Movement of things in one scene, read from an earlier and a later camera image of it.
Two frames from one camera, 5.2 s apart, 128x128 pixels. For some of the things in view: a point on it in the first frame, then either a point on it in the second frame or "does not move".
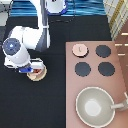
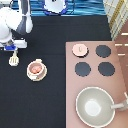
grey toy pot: (95, 107) does not move
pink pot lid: (80, 50) does not move
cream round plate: (34, 78) does not move
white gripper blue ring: (26, 67) → (14, 44)
